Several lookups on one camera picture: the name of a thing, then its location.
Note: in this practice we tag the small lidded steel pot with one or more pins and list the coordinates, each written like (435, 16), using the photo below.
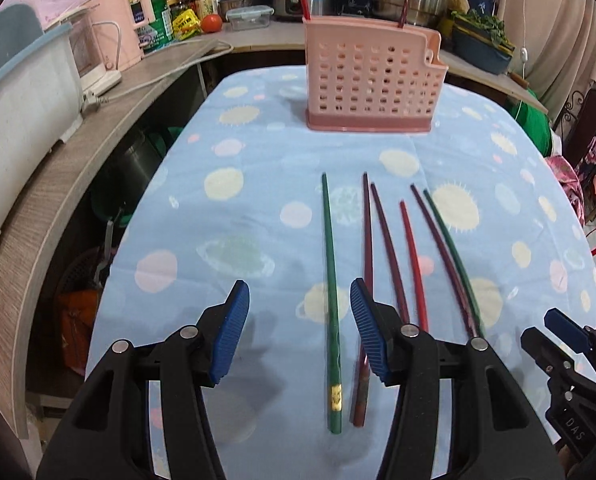
(227, 5)

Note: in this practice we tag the pink perforated utensil basket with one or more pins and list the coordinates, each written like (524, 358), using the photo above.
(366, 75)

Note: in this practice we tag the red tomato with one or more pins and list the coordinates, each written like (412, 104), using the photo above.
(211, 24)

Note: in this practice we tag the dark green chopstick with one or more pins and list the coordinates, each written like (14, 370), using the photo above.
(466, 284)

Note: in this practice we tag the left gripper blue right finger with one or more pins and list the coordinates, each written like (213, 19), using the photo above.
(374, 321)

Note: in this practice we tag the yellow bottle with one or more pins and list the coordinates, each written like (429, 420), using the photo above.
(205, 8)

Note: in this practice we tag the beige curtain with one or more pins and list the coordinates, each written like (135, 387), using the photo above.
(555, 44)

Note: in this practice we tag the green milk powder can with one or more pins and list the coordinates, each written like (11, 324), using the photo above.
(159, 33)

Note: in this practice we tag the clear food storage container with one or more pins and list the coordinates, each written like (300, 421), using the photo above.
(250, 17)

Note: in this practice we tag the light blue planet tablecloth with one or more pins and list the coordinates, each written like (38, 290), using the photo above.
(242, 196)

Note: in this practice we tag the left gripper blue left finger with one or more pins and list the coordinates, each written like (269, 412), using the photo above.
(232, 317)

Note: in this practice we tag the maroon chopstick gold band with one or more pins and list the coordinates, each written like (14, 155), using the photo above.
(457, 282)

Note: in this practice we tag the white dish drainer box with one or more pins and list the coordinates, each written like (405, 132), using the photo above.
(40, 97)

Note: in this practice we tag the green plastic bag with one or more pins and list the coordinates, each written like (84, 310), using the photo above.
(533, 122)

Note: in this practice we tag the yellow snack bag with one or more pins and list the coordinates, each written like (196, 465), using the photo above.
(186, 25)

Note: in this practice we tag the blue basin with vegetables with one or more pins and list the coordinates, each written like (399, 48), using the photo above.
(480, 40)

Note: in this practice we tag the brown maroon chopstick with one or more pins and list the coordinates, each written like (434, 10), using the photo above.
(403, 17)

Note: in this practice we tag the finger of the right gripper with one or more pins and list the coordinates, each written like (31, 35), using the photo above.
(548, 357)
(562, 326)

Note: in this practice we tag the pink floral cloth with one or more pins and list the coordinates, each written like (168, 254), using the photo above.
(569, 182)

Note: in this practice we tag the pink electric kettle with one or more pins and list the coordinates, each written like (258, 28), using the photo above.
(129, 14)

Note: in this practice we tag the green chopstick gold band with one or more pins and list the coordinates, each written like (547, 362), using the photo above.
(334, 380)

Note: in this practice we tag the white glass blender appliance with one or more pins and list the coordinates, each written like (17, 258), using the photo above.
(85, 44)

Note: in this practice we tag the dark maroon twisted chopstick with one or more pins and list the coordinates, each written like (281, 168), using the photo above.
(392, 258)

